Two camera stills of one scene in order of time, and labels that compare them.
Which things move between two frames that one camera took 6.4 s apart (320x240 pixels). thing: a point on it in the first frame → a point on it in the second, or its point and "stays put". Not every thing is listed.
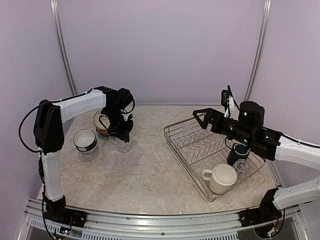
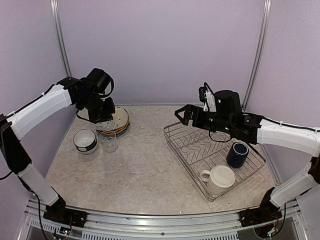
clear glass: x=241 y=166 → x=107 y=125
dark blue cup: x=238 y=151 stays put
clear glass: x=123 y=147 → x=108 y=140
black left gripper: x=123 y=134 → x=107 y=116
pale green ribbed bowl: x=89 y=152 stays put
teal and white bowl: x=84 y=140 stays put
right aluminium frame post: x=266 y=10 stays put
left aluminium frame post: x=54 y=8 stays put
